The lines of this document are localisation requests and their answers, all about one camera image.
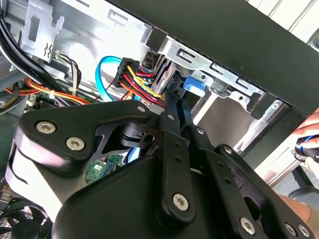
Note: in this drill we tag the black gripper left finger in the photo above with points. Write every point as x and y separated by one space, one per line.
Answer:
74 117

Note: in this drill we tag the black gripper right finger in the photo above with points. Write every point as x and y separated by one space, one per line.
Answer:
216 171

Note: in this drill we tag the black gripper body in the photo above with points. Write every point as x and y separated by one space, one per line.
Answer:
112 211

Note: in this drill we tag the person's hand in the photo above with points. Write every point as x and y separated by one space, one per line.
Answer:
311 127

